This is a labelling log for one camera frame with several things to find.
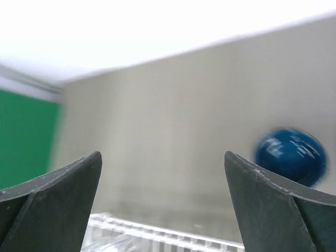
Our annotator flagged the green lever arch binder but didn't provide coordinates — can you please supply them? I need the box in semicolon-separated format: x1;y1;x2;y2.
1;91;62;189

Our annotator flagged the white wire dish rack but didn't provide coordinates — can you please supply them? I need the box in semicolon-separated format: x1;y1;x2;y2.
81;213;245;251

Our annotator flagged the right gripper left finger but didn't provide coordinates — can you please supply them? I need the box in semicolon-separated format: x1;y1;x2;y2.
1;151;102;252

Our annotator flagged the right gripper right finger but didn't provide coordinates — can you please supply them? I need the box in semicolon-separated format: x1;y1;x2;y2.
224;151;335;252

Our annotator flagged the dark blue mug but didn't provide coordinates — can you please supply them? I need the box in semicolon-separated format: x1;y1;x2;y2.
254;127;328;187

